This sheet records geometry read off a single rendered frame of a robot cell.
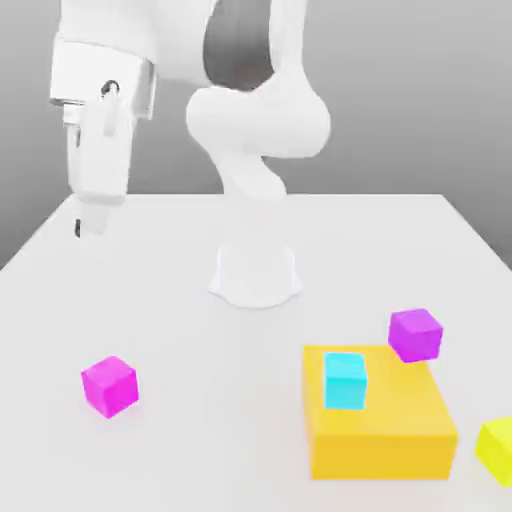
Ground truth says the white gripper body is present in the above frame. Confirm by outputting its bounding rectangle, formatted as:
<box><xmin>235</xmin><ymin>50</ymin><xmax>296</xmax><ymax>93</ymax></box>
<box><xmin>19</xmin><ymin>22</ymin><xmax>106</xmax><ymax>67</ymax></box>
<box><xmin>65</xmin><ymin>95</ymin><xmax>136</xmax><ymax>208</ymax></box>

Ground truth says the small purple cube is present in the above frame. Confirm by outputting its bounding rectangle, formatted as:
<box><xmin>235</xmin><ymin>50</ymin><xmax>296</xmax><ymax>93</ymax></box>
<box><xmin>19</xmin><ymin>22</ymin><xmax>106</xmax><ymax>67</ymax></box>
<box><xmin>387</xmin><ymin>307</ymin><xmax>445</xmax><ymax>365</ymax></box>

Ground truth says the small cyan cube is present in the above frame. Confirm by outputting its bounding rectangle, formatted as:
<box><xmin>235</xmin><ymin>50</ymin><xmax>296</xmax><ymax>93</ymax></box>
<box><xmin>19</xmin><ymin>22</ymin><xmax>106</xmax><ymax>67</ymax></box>
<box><xmin>322</xmin><ymin>351</ymin><xmax>369</xmax><ymax>412</ymax></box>

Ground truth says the small yellow cube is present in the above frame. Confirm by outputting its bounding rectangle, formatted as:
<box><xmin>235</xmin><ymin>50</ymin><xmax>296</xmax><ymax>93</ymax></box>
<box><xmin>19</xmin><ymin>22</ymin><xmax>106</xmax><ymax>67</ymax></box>
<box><xmin>474</xmin><ymin>415</ymin><xmax>512</xmax><ymax>489</ymax></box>

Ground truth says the large orange box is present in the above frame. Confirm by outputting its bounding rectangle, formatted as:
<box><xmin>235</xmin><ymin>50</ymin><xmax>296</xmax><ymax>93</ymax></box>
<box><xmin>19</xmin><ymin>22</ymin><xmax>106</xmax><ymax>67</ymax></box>
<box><xmin>302</xmin><ymin>344</ymin><xmax>460</xmax><ymax>482</ymax></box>

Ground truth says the small magenta cube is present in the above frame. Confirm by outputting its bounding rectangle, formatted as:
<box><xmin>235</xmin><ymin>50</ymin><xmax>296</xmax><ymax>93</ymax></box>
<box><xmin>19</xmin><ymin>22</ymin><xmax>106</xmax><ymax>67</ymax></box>
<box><xmin>80</xmin><ymin>354</ymin><xmax>140</xmax><ymax>420</ymax></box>

